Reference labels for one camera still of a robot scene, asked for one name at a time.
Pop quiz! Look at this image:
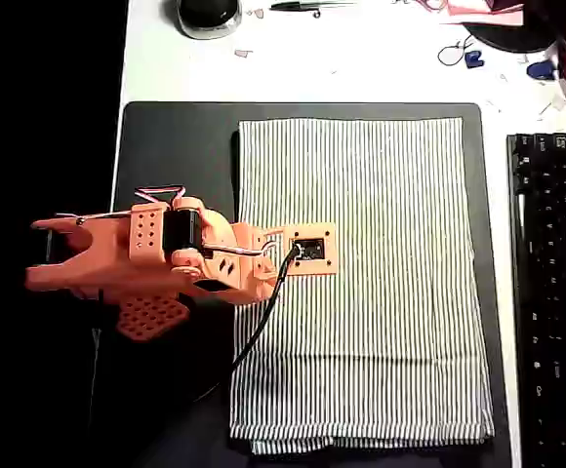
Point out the striped grey white cloth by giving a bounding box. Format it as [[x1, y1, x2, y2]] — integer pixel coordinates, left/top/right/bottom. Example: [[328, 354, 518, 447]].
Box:
[[227, 116, 497, 457]]

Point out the black desk mat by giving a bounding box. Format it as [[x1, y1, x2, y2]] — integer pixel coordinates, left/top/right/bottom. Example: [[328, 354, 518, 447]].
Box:
[[85, 100, 513, 468]]

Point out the black pen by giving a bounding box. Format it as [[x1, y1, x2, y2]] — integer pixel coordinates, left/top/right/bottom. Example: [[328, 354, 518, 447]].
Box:
[[268, 0, 357, 19]]

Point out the black keyboard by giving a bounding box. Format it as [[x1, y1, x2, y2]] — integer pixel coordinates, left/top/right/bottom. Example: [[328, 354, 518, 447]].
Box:
[[505, 131, 566, 468]]

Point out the pink paper sheet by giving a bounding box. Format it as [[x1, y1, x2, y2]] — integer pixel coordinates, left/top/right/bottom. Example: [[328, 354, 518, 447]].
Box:
[[438, 0, 526, 26]]

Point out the black round pad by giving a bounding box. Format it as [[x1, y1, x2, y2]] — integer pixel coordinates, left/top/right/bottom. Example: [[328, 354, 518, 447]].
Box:
[[463, 19, 557, 54]]

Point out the blue plastic piece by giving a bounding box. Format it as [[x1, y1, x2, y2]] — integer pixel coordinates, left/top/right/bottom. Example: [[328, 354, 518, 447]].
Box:
[[526, 58, 557, 81]]

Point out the black camera cable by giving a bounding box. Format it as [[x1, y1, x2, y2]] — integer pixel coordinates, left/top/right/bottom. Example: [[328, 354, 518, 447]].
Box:
[[189, 243, 303, 404]]

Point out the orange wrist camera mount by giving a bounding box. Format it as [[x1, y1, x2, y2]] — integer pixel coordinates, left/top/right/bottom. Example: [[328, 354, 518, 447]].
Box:
[[263, 222, 339, 280]]

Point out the red white servo wire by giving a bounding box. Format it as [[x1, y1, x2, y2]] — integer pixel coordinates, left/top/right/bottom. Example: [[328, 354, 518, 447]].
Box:
[[134, 183, 187, 207]]

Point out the thin wire loop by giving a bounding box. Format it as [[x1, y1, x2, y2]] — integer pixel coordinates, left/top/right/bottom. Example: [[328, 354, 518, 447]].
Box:
[[437, 33, 477, 67]]

